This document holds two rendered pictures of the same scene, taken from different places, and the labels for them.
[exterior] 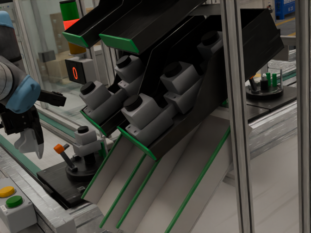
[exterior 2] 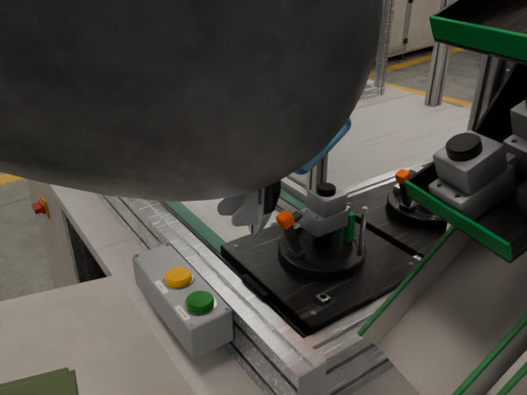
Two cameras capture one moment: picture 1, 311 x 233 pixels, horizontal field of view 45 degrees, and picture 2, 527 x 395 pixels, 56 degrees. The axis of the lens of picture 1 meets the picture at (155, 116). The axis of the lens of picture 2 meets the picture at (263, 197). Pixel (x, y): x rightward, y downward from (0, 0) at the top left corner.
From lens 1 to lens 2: 42 cm
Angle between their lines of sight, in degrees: 9
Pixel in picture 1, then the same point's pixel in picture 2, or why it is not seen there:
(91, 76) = not seen: hidden behind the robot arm
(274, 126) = not seen: outside the picture
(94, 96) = (482, 169)
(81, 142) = (322, 212)
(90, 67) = not seen: hidden behind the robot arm
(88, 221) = (341, 363)
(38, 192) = (235, 286)
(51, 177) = (252, 261)
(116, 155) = (433, 265)
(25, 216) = (218, 330)
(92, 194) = (376, 329)
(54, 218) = (288, 353)
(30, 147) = (250, 216)
